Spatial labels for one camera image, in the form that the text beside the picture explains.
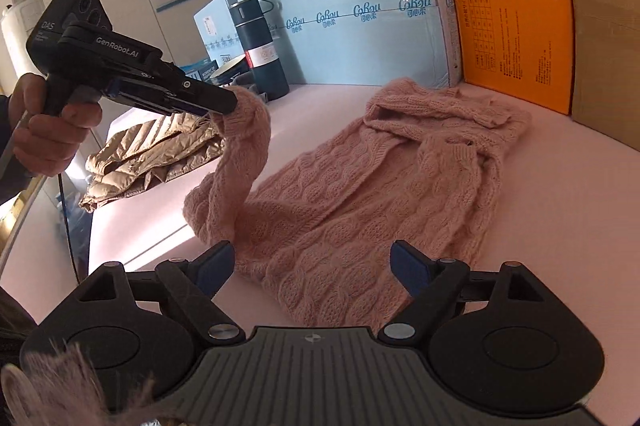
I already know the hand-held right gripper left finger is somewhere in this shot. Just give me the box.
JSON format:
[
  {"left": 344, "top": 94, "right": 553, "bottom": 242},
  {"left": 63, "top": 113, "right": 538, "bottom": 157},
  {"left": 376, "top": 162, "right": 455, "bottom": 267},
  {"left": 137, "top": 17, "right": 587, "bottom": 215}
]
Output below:
[{"left": 75, "top": 240, "right": 246, "bottom": 347}]

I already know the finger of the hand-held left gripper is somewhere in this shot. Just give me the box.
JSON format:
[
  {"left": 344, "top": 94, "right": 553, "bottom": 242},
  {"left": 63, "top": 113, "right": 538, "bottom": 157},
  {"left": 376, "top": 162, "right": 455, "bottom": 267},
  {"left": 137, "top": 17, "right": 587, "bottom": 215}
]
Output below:
[
  {"left": 150, "top": 59, "right": 240, "bottom": 114},
  {"left": 105, "top": 77, "right": 222, "bottom": 118}
]

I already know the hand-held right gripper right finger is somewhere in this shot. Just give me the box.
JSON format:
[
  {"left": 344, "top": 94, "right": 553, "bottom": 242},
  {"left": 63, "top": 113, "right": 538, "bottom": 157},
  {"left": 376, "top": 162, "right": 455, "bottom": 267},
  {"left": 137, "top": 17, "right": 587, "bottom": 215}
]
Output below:
[{"left": 377, "top": 240, "right": 542, "bottom": 347}]

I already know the pink cable-knit sweater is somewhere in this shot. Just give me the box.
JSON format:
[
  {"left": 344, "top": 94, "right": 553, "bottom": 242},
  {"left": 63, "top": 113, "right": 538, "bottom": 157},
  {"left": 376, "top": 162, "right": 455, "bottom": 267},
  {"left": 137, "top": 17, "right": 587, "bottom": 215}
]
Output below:
[{"left": 182, "top": 77, "right": 533, "bottom": 329}]

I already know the person's left hand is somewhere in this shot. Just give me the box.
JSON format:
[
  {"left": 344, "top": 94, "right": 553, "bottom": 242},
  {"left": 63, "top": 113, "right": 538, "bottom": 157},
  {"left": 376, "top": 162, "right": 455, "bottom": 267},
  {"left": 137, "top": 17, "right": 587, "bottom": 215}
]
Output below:
[{"left": 10, "top": 74, "right": 104, "bottom": 178}]

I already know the dark blue small box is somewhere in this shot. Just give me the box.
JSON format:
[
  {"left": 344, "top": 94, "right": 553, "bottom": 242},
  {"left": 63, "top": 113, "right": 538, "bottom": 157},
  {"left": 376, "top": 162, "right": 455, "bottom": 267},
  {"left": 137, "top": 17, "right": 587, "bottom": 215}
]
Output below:
[{"left": 179, "top": 59, "right": 218, "bottom": 82}]

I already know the grey cloth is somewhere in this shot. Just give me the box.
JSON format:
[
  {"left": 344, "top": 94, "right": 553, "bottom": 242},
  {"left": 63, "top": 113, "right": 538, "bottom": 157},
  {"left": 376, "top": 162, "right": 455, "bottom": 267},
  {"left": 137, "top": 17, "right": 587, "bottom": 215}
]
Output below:
[{"left": 232, "top": 74, "right": 273, "bottom": 103}]

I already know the beige puffer jacket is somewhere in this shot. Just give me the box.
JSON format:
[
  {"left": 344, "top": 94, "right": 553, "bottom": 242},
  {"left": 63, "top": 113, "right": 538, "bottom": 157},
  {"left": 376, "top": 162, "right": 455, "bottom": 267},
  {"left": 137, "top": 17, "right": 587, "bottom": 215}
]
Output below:
[{"left": 79, "top": 110, "right": 226, "bottom": 213}]

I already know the patterned light blue carton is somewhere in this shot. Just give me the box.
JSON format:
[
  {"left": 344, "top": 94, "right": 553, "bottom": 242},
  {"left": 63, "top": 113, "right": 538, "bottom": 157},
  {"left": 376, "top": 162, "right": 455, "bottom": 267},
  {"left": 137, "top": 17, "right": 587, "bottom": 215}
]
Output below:
[{"left": 193, "top": 0, "right": 241, "bottom": 62}]

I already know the dark teal thermos bottle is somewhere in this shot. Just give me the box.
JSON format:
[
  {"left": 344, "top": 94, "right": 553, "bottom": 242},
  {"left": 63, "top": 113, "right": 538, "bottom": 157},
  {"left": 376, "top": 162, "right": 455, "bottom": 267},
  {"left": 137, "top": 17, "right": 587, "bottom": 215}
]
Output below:
[{"left": 229, "top": 0, "right": 291, "bottom": 102}]

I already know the fuzzy pink fringe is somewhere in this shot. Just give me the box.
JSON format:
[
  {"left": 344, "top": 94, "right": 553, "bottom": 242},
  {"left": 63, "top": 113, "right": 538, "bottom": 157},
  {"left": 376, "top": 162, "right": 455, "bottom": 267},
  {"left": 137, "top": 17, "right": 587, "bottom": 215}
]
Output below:
[{"left": 0, "top": 338, "right": 181, "bottom": 426}]

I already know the orange carton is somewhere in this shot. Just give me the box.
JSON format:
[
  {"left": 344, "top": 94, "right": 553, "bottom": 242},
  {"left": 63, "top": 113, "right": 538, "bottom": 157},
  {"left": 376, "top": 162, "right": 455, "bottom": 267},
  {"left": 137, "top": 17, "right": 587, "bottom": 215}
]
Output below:
[{"left": 434, "top": 0, "right": 575, "bottom": 116}]

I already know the brown cardboard box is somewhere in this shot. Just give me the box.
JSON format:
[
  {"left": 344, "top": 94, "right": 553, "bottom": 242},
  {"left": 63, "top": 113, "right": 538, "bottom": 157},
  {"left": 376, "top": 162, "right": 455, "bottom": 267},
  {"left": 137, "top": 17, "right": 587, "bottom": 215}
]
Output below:
[{"left": 552, "top": 0, "right": 640, "bottom": 152}]

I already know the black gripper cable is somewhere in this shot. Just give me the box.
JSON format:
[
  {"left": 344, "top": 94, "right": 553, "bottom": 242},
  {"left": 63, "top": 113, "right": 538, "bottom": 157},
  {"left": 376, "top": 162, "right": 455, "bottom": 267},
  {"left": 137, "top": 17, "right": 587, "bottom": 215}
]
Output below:
[{"left": 56, "top": 173, "right": 83, "bottom": 284}]

